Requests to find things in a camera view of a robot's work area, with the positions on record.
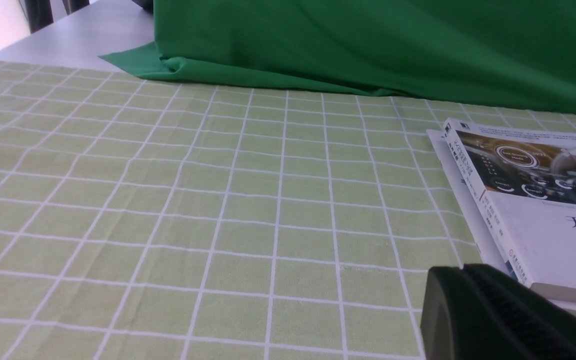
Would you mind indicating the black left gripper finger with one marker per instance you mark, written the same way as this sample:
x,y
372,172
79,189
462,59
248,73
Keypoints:
x,y
478,313

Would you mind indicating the white lower book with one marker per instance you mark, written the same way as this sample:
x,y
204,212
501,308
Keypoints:
x,y
490,252

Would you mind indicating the white autonomous driving book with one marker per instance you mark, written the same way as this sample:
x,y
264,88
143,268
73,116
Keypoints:
x,y
524,185

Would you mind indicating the green backdrop cloth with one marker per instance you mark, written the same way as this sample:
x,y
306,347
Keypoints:
x,y
516,54

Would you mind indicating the light green checkered tablecloth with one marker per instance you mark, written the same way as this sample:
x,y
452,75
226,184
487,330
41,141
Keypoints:
x,y
143,220

